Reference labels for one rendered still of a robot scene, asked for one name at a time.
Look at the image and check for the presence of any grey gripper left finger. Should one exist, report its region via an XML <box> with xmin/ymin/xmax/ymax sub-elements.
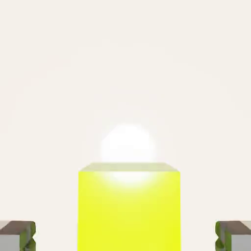
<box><xmin>0</xmin><ymin>220</ymin><xmax>37</xmax><ymax>251</ymax></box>

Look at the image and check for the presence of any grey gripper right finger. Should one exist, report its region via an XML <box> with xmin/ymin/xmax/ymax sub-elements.
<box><xmin>215</xmin><ymin>220</ymin><xmax>251</xmax><ymax>251</ymax></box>

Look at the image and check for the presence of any small yellow cube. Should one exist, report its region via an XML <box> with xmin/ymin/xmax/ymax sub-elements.
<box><xmin>77</xmin><ymin>162</ymin><xmax>181</xmax><ymax>251</ymax></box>

